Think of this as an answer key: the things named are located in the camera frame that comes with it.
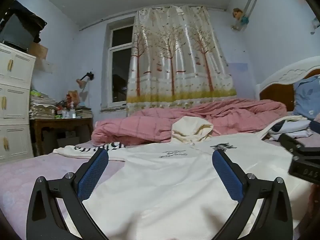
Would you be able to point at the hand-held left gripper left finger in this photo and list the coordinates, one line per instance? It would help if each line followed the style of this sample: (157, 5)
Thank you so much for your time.
(93, 175)

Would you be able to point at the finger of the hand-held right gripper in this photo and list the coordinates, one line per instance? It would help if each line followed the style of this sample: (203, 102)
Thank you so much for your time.
(290, 143)

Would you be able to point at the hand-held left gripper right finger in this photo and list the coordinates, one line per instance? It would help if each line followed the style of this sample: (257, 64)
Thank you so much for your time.
(227, 177)

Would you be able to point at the white printed hoodie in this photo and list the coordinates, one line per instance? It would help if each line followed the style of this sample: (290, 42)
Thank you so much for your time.
(162, 180)

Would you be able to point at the white and navy clothes pile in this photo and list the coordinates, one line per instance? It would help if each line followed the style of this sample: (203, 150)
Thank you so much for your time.
(292, 130)

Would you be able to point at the small box under table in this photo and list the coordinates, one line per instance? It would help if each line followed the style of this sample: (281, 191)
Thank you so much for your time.
(68, 140)

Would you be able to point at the blue floral pillow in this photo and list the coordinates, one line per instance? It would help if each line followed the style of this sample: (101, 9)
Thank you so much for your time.
(306, 97)

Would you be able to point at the dark wooden table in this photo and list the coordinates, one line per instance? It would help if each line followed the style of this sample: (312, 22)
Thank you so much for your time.
(62, 122)

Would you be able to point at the stack of books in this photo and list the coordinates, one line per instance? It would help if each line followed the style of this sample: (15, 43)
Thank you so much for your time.
(85, 113)

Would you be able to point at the clear spray bottle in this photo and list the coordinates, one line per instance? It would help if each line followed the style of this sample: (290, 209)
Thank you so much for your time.
(73, 111)

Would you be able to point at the white and wooden headboard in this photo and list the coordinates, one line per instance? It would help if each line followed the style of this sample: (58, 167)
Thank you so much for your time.
(287, 75)

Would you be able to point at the pink checked quilt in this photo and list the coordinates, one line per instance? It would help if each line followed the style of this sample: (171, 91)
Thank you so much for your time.
(150, 125)

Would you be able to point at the orange snack bag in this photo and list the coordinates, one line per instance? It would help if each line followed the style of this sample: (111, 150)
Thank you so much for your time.
(72, 96)

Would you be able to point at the stack of papers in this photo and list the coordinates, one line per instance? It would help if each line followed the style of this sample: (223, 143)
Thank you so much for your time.
(42, 106)

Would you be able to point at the white framed window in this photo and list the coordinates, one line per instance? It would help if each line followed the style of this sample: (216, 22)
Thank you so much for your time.
(117, 75)

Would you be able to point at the white plastic drawer cabinet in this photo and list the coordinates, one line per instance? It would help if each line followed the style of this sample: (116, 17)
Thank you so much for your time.
(15, 100)

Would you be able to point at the tree print curtain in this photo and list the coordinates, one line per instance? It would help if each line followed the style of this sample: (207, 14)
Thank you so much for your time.
(175, 55)

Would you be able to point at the cardboard box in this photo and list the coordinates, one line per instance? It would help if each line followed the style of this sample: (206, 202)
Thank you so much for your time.
(38, 50)

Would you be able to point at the hanging doll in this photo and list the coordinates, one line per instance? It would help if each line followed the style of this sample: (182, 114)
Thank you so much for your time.
(237, 13)

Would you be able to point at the dark bag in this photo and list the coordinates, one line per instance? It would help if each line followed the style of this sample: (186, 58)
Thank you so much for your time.
(20, 27)

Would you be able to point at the pink wall lamp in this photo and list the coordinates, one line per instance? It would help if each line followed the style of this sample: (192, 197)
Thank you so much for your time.
(81, 82)

